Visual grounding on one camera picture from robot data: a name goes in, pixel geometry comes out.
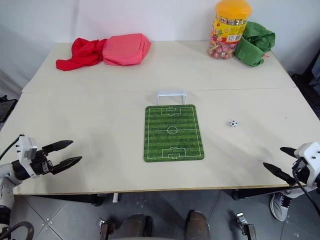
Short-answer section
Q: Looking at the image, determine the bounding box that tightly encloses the grey curved hose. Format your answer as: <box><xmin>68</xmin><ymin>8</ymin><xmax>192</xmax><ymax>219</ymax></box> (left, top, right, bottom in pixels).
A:
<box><xmin>0</xmin><ymin>220</ymin><xmax>35</xmax><ymax>240</ymax></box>

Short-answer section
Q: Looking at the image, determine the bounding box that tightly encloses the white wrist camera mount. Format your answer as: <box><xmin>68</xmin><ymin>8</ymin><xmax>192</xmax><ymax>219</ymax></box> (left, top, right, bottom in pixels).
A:
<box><xmin>15</xmin><ymin>134</ymin><xmax>39</xmax><ymax>179</ymax></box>
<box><xmin>293</xmin><ymin>141</ymin><xmax>320</xmax><ymax>189</ymax></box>

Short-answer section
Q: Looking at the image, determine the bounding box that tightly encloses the pink folded cloth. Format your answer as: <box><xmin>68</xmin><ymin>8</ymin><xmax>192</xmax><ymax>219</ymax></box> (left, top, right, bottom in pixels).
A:
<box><xmin>102</xmin><ymin>33</ymin><xmax>152</xmax><ymax>66</ymax></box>

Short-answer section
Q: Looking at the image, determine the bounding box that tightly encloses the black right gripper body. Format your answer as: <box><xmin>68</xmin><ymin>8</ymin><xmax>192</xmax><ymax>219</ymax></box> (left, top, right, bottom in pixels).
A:
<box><xmin>291</xmin><ymin>157</ymin><xmax>311</xmax><ymax>187</ymax></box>

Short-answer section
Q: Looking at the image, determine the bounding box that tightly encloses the white sneaker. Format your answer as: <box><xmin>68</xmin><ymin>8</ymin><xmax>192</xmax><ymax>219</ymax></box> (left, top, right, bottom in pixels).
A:
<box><xmin>269</xmin><ymin>190</ymin><xmax>294</xmax><ymax>222</ymax></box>

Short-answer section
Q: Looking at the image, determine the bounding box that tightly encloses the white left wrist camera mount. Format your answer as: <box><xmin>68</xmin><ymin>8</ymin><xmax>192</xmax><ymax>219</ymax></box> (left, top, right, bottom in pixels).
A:
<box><xmin>15</xmin><ymin>134</ymin><xmax>39</xmax><ymax>179</ymax></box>

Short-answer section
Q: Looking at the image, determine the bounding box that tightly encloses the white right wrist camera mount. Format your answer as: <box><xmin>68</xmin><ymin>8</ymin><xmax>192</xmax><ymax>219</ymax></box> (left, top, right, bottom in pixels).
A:
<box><xmin>293</xmin><ymin>141</ymin><xmax>320</xmax><ymax>189</ymax></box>

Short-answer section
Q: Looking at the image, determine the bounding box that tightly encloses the white toy goal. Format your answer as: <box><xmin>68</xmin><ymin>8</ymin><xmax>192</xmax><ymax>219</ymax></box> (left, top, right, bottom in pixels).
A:
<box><xmin>156</xmin><ymin>89</ymin><xmax>187</xmax><ymax>105</ymax></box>

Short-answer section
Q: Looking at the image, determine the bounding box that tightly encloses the red cloth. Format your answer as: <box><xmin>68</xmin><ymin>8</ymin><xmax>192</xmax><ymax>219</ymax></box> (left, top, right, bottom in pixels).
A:
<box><xmin>55</xmin><ymin>37</ymin><xmax>109</xmax><ymax>73</ymax></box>

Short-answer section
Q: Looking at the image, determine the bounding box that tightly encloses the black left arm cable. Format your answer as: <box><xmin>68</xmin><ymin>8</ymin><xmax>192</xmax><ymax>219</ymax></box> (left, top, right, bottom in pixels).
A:
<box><xmin>0</xmin><ymin>136</ymin><xmax>21</xmax><ymax>161</ymax></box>

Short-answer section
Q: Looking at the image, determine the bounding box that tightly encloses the black mesh object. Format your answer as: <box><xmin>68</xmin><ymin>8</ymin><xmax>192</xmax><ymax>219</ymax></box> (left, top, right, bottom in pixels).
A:
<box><xmin>0</xmin><ymin>94</ymin><xmax>18</xmax><ymax>124</ymax></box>

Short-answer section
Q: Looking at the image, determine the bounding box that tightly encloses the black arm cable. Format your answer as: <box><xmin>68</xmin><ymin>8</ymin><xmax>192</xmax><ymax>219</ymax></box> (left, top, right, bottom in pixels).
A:
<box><xmin>0</xmin><ymin>136</ymin><xmax>21</xmax><ymax>161</ymax></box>
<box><xmin>291</xmin><ymin>166</ymin><xmax>320</xmax><ymax>219</ymax></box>

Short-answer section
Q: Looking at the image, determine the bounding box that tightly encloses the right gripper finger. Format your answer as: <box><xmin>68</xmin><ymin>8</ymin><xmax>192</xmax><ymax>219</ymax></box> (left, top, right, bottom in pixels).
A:
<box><xmin>279</xmin><ymin>146</ymin><xmax>299</xmax><ymax>159</ymax></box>
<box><xmin>262</xmin><ymin>162</ymin><xmax>297</xmax><ymax>187</ymax></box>

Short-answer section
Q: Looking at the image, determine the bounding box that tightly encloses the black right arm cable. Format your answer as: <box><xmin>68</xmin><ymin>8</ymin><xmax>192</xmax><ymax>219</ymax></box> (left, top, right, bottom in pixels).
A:
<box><xmin>291</xmin><ymin>166</ymin><xmax>320</xmax><ymax>219</ymax></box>

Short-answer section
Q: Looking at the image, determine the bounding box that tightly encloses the candy jar with orange lid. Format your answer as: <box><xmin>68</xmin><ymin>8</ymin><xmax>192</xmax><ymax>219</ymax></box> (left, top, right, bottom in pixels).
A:
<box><xmin>207</xmin><ymin>0</ymin><xmax>253</xmax><ymax>61</ymax></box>

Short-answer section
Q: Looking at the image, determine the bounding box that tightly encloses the metal caster bracket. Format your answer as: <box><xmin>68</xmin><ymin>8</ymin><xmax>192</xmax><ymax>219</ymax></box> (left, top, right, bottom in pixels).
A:
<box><xmin>235</xmin><ymin>212</ymin><xmax>256</xmax><ymax>240</ymax></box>
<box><xmin>98</xmin><ymin>217</ymin><xmax>116</xmax><ymax>240</ymax></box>

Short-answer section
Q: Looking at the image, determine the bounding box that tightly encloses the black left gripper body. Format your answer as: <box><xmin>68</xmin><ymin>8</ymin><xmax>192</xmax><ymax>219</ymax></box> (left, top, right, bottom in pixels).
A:
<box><xmin>31</xmin><ymin>146</ymin><xmax>55</xmax><ymax>177</ymax></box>

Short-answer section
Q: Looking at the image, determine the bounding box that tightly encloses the green cloth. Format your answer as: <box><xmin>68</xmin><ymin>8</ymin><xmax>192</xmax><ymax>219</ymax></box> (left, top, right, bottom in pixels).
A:
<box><xmin>233</xmin><ymin>21</ymin><xmax>276</xmax><ymax>68</ymax></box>

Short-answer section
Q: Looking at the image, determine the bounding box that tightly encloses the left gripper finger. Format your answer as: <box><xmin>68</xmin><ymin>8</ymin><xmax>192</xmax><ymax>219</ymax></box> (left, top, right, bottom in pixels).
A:
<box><xmin>50</xmin><ymin>156</ymin><xmax>83</xmax><ymax>175</ymax></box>
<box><xmin>41</xmin><ymin>140</ymin><xmax>74</xmax><ymax>154</ymax></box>

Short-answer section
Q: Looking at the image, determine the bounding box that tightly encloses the green soccer field mat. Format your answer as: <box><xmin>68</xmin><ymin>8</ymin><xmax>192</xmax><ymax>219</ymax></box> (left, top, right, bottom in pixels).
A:
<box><xmin>143</xmin><ymin>104</ymin><xmax>206</xmax><ymax>163</ymax></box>

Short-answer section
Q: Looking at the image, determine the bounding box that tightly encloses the black table frame bar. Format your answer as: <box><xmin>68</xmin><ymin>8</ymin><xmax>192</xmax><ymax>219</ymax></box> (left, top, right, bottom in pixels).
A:
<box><xmin>29</xmin><ymin>193</ymin><xmax>104</xmax><ymax>207</ymax></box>
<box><xmin>231</xmin><ymin>185</ymin><xmax>303</xmax><ymax>200</ymax></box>

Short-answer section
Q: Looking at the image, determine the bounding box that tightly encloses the dark rounded shape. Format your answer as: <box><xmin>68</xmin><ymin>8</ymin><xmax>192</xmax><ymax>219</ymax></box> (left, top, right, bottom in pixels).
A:
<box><xmin>116</xmin><ymin>213</ymin><xmax>154</xmax><ymax>240</ymax></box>
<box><xmin>185</xmin><ymin>209</ymin><xmax>211</xmax><ymax>240</ymax></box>

